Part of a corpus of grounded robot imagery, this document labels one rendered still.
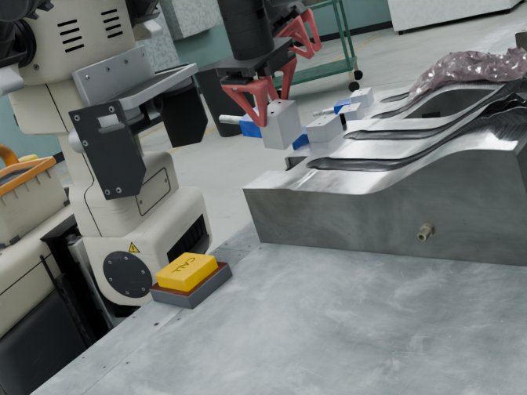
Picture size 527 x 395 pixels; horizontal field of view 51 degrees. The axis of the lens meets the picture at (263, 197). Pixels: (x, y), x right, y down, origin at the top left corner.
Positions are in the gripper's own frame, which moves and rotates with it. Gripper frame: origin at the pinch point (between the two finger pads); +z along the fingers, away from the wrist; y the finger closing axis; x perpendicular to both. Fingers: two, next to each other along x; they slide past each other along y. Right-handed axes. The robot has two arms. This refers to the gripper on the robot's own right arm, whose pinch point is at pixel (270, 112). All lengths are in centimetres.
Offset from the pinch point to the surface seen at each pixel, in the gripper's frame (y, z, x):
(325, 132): 8.0, 7.3, -2.9
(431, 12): 618, 189, 227
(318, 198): -8.9, 7.1, -11.6
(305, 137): 8.2, 8.7, 1.2
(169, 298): -26.1, 13.5, 2.5
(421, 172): -8.4, 1.6, -25.6
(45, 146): 215, 176, 511
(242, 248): -11.9, 16.3, 1.9
